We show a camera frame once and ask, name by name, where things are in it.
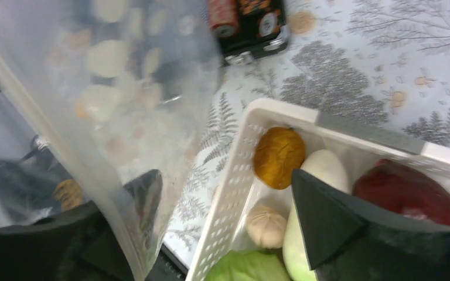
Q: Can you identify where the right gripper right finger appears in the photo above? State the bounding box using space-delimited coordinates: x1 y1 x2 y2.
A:
292 169 450 280

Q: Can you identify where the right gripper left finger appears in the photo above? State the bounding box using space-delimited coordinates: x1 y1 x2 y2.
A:
0 169 162 280

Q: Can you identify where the green cabbage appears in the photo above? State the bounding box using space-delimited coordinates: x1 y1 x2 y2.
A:
204 250 291 281

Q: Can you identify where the clear zip top bag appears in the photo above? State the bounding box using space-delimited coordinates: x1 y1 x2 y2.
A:
0 1 221 280

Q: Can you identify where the white radish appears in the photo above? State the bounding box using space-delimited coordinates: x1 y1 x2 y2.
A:
282 149 350 280

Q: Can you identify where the garlic bulb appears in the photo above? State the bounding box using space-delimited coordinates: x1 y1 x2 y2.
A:
246 205 287 249

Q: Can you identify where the white perforated plastic basket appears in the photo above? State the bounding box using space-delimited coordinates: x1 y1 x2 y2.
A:
187 98 450 280

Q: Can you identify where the brown potato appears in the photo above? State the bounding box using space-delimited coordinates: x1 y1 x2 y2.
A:
253 126 306 190

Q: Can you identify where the black open case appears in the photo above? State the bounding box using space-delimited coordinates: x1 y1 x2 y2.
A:
206 0 291 66

